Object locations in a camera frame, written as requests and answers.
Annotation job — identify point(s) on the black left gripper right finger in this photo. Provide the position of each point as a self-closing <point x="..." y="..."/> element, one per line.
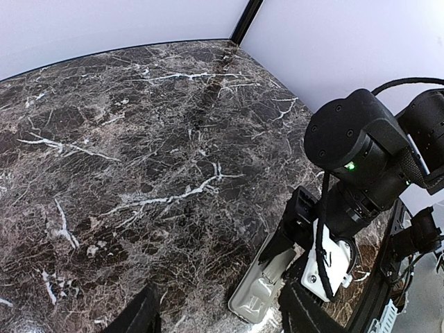
<point x="300" y="313"/>

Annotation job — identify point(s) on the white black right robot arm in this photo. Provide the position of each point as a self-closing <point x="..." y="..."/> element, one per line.
<point x="374" y="155"/>

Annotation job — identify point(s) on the black front rail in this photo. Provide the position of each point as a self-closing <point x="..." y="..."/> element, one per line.
<point x="376" y="292"/>

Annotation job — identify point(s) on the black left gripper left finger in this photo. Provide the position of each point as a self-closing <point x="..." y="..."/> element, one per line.
<point x="141" y="315"/>

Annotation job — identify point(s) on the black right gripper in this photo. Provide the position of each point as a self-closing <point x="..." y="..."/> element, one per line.
<point x="295" y="226"/>

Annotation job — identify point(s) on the white slotted cable duct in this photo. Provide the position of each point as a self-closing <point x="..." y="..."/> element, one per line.
<point x="387" y="320"/>

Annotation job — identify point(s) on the white remote control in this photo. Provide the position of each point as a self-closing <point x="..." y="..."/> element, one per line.
<point x="254" y="295"/>

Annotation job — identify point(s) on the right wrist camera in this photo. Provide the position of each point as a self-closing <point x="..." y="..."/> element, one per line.
<point x="339" y="260"/>

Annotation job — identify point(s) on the grey battery cover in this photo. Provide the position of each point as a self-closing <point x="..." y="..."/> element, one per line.
<point x="277" y="266"/>

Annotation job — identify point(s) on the black vertical frame post right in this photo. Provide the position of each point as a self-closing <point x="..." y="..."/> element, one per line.
<point x="245" y="21"/>

